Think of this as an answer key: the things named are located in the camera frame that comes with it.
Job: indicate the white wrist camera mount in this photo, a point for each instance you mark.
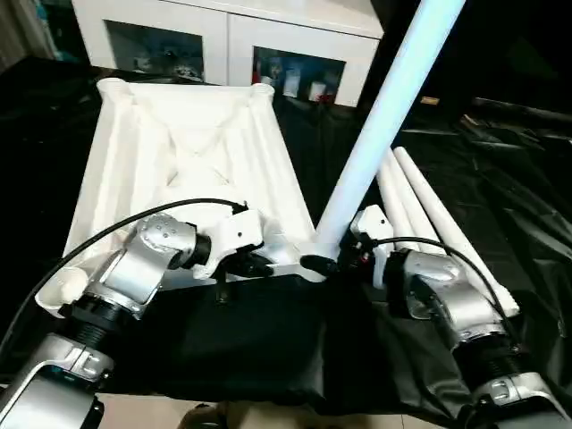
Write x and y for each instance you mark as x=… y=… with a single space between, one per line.
x=237 y=237
x=375 y=223

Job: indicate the white glass-door cabinet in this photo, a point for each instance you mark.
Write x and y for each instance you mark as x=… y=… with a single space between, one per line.
x=223 y=31

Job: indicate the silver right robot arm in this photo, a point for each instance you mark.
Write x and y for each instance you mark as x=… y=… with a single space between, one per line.
x=469 y=304

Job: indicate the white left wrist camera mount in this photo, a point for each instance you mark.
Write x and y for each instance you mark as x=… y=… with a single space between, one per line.
x=237 y=237

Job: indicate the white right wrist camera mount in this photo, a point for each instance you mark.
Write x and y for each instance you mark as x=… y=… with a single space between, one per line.
x=375 y=223

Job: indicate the white plastic table top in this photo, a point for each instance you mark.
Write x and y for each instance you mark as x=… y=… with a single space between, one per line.
x=201 y=134

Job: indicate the black table mat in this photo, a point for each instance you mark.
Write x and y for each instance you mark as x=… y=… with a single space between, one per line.
x=268 y=335

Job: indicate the grey curtain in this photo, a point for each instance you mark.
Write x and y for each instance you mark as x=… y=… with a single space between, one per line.
x=18 y=31

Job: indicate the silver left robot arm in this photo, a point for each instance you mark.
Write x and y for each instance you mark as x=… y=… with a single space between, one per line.
x=134 y=268

